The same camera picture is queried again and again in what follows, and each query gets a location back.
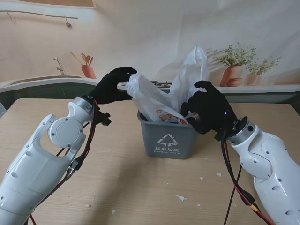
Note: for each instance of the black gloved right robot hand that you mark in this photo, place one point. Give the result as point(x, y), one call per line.
point(211, 110)

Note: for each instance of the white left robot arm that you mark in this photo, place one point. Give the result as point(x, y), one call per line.
point(63, 133)

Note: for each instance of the printed kitchen backdrop cloth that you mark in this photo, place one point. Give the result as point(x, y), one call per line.
point(152, 28)

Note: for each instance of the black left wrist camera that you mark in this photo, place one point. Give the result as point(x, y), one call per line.
point(104, 118)

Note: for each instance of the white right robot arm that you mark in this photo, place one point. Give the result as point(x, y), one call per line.
point(276, 164)

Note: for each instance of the grey plastic waste bin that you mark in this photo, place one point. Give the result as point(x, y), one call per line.
point(168, 140)

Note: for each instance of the white printed plastic bag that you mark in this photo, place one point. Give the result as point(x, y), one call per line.
point(150, 96)

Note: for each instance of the large white paper scrap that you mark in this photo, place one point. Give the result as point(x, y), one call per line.
point(181, 198)

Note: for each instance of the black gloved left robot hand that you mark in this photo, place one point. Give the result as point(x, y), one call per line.
point(105, 91)

